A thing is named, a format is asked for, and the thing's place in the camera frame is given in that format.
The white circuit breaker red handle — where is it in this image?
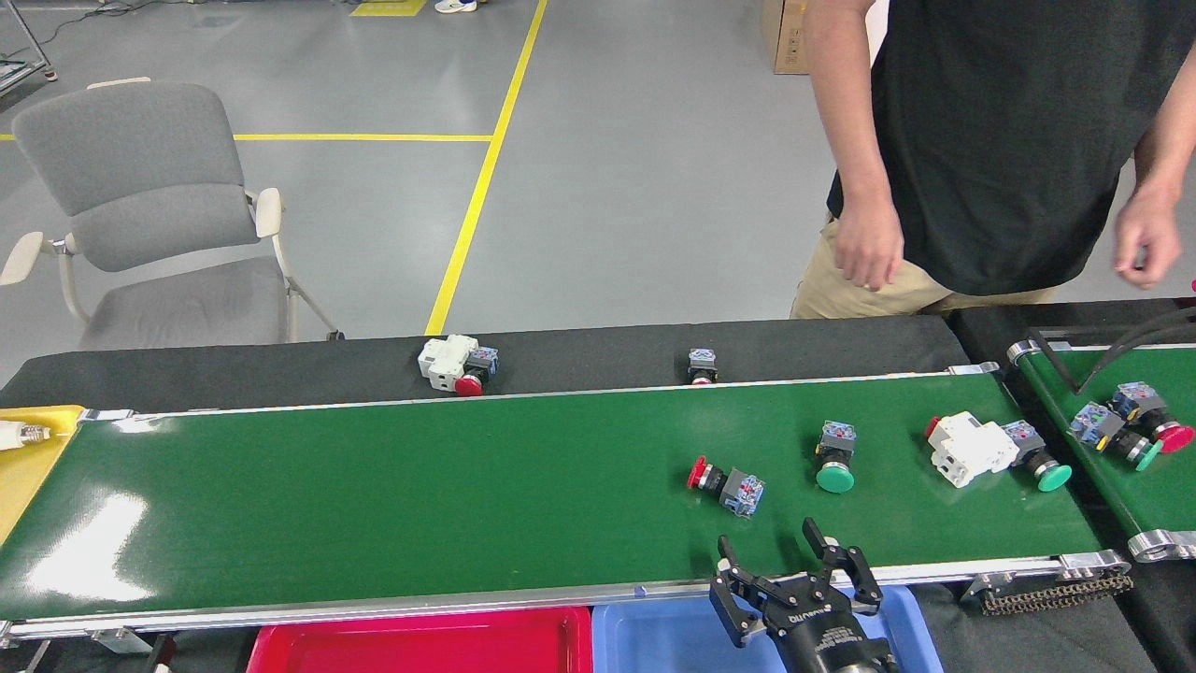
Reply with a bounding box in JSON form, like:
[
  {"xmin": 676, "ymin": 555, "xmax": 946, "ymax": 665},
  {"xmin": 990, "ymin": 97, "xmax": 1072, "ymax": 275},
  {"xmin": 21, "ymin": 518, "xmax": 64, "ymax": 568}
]
[{"xmin": 925, "ymin": 411, "xmax": 1021, "ymax": 490}]

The person's right hand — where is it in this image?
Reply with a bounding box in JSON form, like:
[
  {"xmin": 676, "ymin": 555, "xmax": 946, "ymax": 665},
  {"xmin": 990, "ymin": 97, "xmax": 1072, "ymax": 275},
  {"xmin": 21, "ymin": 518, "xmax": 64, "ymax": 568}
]
[{"xmin": 834, "ymin": 208, "xmax": 905, "ymax": 291}]

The black guide frame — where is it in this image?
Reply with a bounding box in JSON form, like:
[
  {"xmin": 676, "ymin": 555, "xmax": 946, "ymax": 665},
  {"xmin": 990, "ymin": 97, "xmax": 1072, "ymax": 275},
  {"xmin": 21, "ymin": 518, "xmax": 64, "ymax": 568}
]
[{"xmin": 1026, "ymin": 322, "xmax": 1196, "ymax": 394}]

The yellow plastic tray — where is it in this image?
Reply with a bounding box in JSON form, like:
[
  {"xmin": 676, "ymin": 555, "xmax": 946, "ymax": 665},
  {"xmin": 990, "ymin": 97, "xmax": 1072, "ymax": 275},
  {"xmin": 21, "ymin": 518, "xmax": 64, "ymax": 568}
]
[{"xmin": 0, "ymin": 405, "xmax": 85, "ymax": 548}]

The black floor cable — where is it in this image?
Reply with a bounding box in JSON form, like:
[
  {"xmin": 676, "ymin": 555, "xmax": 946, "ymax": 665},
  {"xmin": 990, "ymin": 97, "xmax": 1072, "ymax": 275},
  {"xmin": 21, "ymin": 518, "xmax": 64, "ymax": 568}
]
[{"xmin": 33, "ymin": 0, "xmax": 141, "ymax": 43}]

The metal wheeled cart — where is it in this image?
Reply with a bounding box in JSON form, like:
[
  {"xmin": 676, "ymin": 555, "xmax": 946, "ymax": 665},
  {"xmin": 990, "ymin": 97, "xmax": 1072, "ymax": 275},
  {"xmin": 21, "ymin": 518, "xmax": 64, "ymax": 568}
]
[{"xmin": 0, "ymin": 0, "xmax": 59, "ymax": 94}]

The person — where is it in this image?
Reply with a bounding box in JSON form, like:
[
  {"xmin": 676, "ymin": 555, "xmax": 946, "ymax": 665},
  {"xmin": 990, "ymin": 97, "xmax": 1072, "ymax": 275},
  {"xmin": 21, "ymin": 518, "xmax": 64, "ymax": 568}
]
[{"xmin": 790, "ymin": 0, "xmax": 1196, "ymax": 321}]

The short green conveyor belt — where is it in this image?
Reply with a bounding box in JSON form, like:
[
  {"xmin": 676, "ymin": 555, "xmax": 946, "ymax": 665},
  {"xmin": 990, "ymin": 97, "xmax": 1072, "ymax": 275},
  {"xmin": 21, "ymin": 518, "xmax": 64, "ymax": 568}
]
[{"xmin": 1007, "ymin": 327, "xmax": 1196, "ymax": 564}]

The long green conveyor belt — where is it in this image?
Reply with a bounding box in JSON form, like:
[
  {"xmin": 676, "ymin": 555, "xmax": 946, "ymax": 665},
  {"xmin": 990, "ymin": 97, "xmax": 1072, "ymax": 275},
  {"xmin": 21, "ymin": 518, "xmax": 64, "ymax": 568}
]
[{"xmin": 0, "ymin": 363, "xmax": 1132, "ymax": 651}]

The black curved cable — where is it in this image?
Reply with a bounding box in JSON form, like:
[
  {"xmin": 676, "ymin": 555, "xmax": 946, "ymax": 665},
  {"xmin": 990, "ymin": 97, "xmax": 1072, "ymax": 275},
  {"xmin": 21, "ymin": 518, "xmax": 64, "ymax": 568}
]
[
  {"xmin": 1107, "ymin": 322, "xmax": 1196, "ymax": 367},
  {"xmin": 1079, "ymin": 307, "xmax": 1196, "ymax": 392}
]

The white light bulb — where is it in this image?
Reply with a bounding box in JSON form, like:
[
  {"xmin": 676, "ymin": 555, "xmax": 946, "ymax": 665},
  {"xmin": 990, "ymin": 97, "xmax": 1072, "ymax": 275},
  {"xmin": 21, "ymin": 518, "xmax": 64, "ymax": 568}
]
[{"xmin": 0, "ymin": 421, "xmax": 52, "ymax": 452}]

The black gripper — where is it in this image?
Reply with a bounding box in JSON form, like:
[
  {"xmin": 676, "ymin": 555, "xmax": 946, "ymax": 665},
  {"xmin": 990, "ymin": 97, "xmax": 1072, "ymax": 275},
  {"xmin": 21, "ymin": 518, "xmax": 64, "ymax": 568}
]
[{"xmin": 708, "ymin": 517, "xmax": 898, "ymax": 673}]

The grey office chair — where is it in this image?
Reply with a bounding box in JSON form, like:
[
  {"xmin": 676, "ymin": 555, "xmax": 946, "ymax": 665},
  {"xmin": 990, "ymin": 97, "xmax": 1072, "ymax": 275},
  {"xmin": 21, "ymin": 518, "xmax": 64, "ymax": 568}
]
[{"xmin": 0, "ymin": 77, "xmax": 344, "ymax": 351}]

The black drive chain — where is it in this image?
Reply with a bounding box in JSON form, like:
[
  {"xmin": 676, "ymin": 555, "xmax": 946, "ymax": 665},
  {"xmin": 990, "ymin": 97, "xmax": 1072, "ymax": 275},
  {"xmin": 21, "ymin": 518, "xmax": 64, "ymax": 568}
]
[{"xmin": 981, "ymin": 575, "xmax": 1134, "ymax": 616}]

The red plastic bin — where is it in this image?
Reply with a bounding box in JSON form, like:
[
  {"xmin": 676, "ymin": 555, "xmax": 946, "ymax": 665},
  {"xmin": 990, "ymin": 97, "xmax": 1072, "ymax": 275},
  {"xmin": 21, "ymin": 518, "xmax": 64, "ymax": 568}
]
[{"xmin": 246, "ymin": 606, "xmax": 594, "ymax": 673}]

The person's left hand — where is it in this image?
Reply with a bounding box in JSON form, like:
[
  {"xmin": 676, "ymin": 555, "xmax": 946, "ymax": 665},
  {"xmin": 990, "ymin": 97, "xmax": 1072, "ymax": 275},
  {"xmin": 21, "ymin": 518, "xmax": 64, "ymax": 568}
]
[{"xmin": 1114, "ymin": 187, "xmax": 1183, "ymax": 289}]

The plain white circuit breaker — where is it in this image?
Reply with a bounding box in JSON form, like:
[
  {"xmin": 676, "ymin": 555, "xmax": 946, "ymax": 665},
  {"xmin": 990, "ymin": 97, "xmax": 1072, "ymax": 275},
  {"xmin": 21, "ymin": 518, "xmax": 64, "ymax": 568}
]
[{"xmin": 418, "ymin": 334, "xmax": 479, "ymax": 393}]

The brown cardboard box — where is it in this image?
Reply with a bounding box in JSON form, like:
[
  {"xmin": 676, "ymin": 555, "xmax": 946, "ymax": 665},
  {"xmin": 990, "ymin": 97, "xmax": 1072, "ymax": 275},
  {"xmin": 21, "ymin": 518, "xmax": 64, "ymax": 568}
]
[{"xmin": 762, "ymin": 0, "xmax": 812, "ymax": 76}]

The green push button switch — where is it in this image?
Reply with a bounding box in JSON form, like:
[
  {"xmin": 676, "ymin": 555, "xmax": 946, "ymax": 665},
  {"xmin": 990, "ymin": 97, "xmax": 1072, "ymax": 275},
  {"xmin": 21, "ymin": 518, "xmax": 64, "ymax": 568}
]
[
  {"xmin": 1069, "ymin": 402, "xmax": 1165, "ymax": 472},
  {"xmin": 1002, "ymin": 420, "xmax": 1074, "ymax": 494},
  {"xmin": 815, "ymin": 420, "xmax": 858, "ymax": 494}
]

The blue plastic bin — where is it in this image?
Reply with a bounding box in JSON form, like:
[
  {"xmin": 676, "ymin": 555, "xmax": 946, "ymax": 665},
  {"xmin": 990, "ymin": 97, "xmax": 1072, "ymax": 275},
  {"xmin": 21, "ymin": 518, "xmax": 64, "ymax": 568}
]
[{"xmin": 591, "ymin": 584, "xmax": 918, "ymax": 673}]

